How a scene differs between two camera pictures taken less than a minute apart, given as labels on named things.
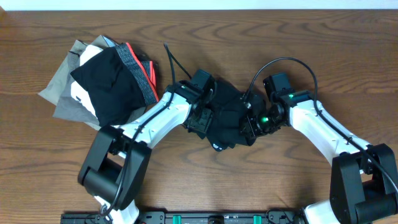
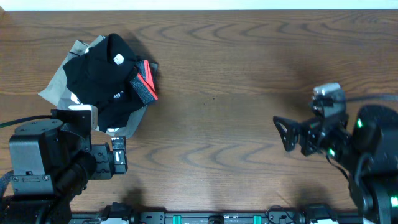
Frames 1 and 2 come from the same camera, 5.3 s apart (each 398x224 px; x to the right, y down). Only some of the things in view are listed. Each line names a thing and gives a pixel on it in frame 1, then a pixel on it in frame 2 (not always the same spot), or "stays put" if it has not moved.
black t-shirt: x=226 y=133 to x=101 y=78
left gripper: x=200 y=120 to x=109 y=160
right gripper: x=249 y=121 to x=311 y=129
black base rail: x=191 y=217 stays put
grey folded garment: x=59 y=92 stays put
